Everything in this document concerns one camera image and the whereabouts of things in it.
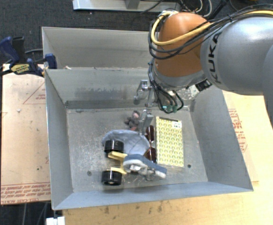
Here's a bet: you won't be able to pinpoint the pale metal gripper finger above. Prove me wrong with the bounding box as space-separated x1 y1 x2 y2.
138 109 155 136
133 79 149 105

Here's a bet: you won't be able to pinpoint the dark brown lumpy object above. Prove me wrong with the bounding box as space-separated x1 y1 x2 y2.
124 110 142 131

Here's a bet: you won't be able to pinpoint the pale blue-grey cloth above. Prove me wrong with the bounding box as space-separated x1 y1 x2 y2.
101 129 151 157

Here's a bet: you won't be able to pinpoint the yellow patterned flat box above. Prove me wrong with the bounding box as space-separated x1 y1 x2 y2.
155 116 185 169

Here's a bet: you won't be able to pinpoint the brown sunglasses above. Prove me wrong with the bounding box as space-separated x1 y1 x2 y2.
144 125 158 163

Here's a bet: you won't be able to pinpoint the grey and white toy shoe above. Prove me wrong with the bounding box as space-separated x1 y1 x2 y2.
122 154 168 181

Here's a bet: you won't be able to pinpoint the grey metal bin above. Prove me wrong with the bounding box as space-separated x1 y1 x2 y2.
42 26 254 211

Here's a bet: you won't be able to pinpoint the black wheels cream axle toy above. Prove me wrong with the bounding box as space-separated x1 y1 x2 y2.
101 139 128 186

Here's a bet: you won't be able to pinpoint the brown cardboard board red print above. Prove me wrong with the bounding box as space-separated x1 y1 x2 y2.
0 63 260 206

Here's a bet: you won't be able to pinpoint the black cylinder on white bracket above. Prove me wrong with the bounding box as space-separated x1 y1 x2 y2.
189 79 212 98

